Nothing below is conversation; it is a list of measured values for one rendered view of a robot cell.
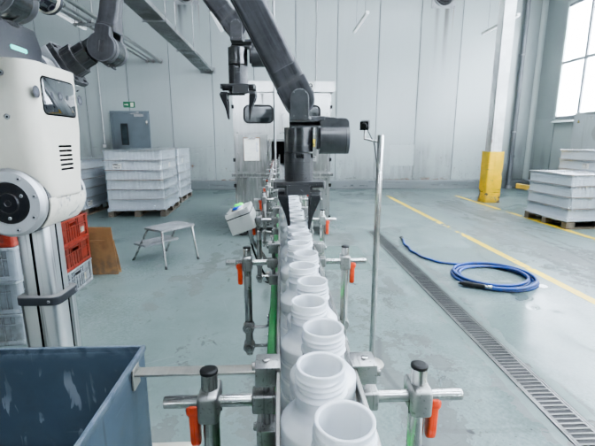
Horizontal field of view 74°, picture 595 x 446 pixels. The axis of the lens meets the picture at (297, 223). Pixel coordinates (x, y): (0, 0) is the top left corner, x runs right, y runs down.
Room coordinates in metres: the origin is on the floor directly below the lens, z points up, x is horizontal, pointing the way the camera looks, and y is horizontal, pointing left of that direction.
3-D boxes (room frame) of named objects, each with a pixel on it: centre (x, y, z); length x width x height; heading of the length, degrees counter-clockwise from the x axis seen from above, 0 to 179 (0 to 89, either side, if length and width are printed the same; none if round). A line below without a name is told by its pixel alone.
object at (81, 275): (3.35, 2.17, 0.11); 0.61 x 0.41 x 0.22; 5
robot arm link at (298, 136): (0.79, -0.01, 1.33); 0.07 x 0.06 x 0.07; 93
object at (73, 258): (3.35, 2.17, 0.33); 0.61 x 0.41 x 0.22; 5
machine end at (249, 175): (6.24, 0.24, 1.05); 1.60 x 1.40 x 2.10; 3
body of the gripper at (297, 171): (0.79, 0.00, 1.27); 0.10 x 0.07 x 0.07; 93
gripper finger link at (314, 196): (0.79, -0.01, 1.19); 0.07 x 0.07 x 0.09; 3
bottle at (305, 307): (0.38, -0.01, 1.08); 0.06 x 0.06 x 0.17
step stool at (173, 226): (4.30, 1.50, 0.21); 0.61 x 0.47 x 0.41; 56
